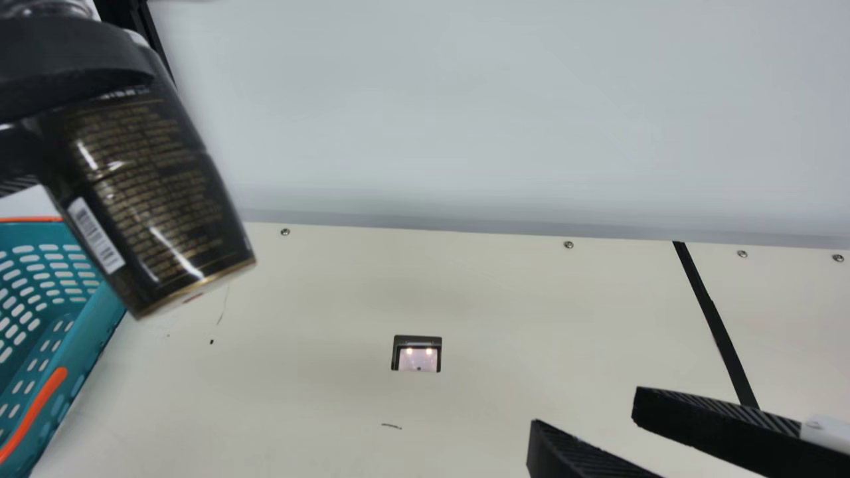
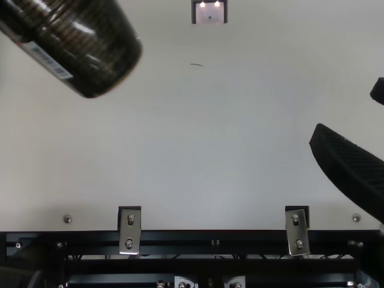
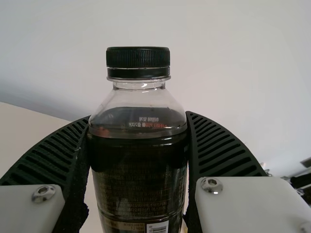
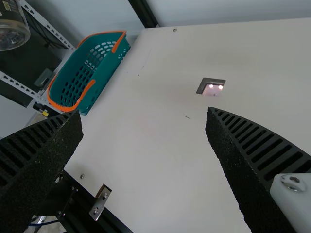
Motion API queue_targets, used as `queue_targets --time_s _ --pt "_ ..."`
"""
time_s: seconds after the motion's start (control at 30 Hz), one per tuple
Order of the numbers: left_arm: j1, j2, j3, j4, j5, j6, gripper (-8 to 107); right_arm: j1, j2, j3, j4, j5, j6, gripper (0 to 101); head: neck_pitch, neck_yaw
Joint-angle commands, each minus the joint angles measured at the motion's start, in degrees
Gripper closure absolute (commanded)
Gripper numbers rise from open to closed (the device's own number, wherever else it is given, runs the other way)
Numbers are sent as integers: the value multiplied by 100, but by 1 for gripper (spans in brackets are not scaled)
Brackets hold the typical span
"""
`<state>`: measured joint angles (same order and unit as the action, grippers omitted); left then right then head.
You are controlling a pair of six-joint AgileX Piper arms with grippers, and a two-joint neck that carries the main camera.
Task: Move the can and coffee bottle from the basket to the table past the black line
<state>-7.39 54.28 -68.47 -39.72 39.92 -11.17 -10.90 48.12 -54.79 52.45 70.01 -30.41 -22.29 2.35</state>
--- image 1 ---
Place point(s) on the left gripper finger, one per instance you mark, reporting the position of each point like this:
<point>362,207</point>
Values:
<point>16,159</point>
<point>66,60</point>

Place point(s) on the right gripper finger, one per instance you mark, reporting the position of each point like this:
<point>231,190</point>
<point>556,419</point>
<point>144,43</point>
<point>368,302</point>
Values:
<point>564,461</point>
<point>730,431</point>

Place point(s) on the dark coffee bottle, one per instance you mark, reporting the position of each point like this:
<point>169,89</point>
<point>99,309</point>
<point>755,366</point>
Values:
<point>153,199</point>

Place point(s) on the teal shopping basket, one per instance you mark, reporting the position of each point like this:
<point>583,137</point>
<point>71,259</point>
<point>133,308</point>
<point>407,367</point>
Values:
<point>99,312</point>

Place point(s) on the black strip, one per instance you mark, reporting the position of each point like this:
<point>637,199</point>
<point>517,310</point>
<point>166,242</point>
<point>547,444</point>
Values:
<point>712,318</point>

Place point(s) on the small square scanner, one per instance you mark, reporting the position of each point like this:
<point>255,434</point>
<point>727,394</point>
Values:
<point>417,358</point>

